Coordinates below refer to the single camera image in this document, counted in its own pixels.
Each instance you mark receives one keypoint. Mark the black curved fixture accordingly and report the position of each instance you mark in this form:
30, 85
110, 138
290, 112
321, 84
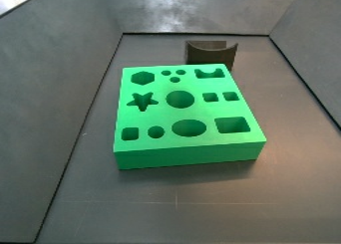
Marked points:
210, 52

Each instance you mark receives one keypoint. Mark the green foam shape board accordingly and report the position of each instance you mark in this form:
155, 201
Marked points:
182, 115

